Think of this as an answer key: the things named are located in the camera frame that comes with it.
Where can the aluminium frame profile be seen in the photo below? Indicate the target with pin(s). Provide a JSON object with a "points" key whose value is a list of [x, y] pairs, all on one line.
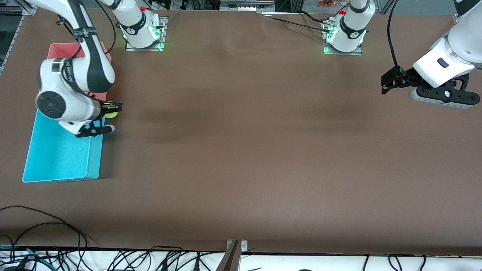
{"points": [[28, 9]]}

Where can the small metal edge bracket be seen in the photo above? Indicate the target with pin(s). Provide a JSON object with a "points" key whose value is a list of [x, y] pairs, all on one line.
{"points": [[244, 245]]}

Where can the orange background items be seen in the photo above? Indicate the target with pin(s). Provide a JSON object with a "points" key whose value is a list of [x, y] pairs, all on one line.
{"points": [[327, 3]]}

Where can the dark grey support bar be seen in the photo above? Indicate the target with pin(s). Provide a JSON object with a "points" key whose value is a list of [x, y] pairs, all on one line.
{"points": [[229, 261]]}

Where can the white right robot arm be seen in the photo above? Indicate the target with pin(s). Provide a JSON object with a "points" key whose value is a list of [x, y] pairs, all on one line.
{"points": [[49, 71]]}

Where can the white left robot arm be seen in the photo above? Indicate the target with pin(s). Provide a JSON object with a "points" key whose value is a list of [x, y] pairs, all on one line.
{"points": [[352, 26]]}

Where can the yellow-green tennis ball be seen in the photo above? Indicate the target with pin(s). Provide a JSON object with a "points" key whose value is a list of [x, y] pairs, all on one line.
{"points": [[111, 115]]}

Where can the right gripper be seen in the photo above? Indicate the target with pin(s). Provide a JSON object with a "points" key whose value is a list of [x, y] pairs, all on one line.
{"points": [[106, 109]]}

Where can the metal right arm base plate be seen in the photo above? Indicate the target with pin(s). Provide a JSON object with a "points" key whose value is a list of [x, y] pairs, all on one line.
{"points": [[163, 37]]}

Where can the metal corner bracket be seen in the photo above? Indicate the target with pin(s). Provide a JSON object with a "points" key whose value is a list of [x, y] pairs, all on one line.
{"points": [[457, 19]]}

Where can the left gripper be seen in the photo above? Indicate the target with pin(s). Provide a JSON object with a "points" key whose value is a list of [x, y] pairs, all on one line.
{"points": [[407, 78]]}

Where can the silver metal box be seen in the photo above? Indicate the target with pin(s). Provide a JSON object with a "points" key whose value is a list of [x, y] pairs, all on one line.
{"points": [[246, 5]]}

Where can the pink plastic bin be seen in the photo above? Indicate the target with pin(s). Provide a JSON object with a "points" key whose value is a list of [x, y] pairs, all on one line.
{"points": [[62, 51]]}

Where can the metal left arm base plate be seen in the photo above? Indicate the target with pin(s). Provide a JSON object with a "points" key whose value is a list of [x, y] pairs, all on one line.
{"points": [[342, 53]]}

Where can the blue plastic bin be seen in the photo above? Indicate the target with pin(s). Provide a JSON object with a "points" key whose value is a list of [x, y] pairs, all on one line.
{"points": [[56, 158]]}

